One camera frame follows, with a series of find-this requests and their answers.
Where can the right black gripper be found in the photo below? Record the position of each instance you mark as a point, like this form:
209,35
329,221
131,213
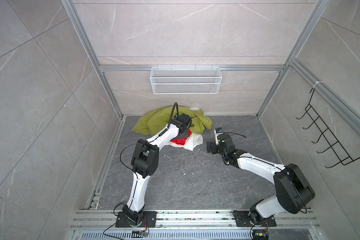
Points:
213,145

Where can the red cloth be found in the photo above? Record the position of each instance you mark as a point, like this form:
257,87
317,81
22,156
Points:
182,140

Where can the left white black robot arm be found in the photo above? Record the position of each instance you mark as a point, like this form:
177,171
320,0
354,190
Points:
145,161

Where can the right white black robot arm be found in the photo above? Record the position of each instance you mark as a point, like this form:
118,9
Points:
293,191

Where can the patterned white cloth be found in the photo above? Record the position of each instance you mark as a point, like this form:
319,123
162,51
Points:
195,109

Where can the green cloth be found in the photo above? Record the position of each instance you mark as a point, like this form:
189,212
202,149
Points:
154,121

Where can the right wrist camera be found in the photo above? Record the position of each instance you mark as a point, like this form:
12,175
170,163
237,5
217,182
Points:
217,132

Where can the white wire mesh basket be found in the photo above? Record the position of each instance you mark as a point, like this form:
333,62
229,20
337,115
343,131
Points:
185,80

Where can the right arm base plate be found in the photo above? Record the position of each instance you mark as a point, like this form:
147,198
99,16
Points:
249,219

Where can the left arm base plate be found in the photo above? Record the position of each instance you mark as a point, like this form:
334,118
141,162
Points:
142,219

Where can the black wire hook rack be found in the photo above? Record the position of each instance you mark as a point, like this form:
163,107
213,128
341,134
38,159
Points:
343,157

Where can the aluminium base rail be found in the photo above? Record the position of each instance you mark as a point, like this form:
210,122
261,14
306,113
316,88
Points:
194,225

